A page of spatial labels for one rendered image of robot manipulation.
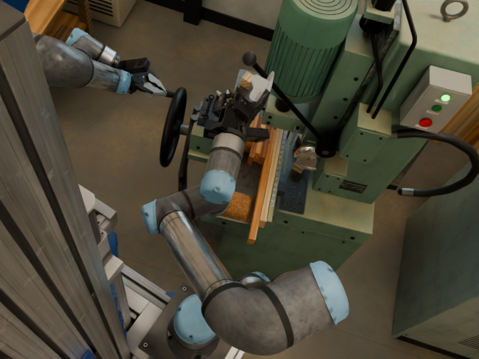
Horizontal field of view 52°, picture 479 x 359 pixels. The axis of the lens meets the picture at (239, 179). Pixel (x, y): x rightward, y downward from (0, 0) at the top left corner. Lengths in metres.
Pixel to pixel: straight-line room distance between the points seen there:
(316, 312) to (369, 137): 0.57
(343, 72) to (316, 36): 0.15
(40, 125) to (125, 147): 2.27
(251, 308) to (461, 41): 0.77
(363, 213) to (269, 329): 0.96
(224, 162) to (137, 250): 1.39
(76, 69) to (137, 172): 1.39
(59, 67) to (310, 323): 0.80
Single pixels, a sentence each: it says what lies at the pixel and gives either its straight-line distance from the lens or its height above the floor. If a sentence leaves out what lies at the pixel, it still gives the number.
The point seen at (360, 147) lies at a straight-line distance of 1.34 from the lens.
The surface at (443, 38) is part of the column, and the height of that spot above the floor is 1.52.
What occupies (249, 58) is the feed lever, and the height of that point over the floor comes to 1.40.
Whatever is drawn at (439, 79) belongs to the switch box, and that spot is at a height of 1.48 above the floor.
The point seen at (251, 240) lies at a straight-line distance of 1.45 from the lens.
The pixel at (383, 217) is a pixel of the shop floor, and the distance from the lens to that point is 2.74.
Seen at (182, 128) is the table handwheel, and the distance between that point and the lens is 1.74.
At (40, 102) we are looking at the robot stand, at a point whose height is 1.95.
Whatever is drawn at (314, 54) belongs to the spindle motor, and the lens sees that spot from 1.25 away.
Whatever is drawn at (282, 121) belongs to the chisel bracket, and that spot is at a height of 1.04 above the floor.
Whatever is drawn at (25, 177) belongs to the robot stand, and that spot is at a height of 1.89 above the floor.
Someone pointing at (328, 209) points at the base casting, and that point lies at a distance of 1.71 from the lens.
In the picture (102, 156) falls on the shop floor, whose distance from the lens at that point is 2.65.
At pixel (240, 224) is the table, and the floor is 0.89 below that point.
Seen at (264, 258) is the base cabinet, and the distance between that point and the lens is 2.07.
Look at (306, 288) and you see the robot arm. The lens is 0.89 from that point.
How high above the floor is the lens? 2.26
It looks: 60 degrees down
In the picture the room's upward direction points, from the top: 17 degrees clockwise
